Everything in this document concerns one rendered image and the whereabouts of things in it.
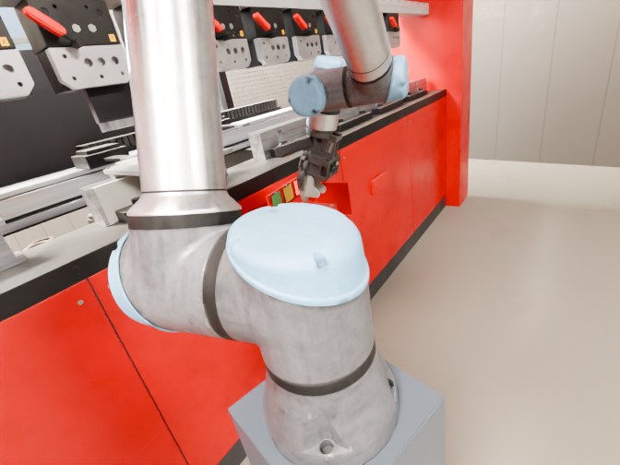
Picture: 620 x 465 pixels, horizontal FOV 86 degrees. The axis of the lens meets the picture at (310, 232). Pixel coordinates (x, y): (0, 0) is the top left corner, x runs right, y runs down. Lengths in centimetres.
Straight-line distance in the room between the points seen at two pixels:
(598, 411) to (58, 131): 200
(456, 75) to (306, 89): 205
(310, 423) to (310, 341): 9
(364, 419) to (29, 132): 131
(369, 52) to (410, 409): 48
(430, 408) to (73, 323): 67
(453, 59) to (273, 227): 243
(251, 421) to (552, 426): 113
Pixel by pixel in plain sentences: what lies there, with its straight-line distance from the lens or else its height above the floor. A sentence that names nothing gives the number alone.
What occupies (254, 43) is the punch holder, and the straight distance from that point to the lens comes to 127.
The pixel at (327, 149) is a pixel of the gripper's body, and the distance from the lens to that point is 82.
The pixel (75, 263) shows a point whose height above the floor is 87.
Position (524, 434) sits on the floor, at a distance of 139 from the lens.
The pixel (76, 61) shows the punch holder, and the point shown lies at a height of 123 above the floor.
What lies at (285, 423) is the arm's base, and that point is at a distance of 37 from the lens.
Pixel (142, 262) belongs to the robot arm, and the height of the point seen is 98.
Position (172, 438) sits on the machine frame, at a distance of 109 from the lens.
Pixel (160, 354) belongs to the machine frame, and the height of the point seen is 57.
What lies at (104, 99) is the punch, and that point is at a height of 115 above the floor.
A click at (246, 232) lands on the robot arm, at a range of 28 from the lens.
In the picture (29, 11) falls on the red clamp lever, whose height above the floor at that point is 131.
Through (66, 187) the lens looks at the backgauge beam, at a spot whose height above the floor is 95.
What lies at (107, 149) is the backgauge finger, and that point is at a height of 103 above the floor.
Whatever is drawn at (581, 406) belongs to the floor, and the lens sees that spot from 151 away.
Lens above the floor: 111
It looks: 25 degrees down
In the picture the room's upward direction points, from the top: 11 degrees counter-clockwise
